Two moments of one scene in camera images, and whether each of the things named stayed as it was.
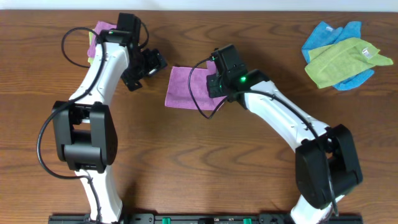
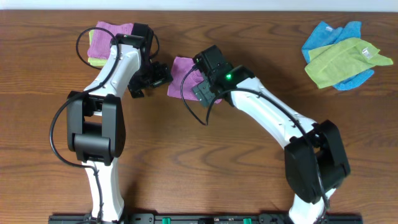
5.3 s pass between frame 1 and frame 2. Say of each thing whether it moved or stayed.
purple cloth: moved
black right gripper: moved
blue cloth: stayed
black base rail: stayed
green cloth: stayed
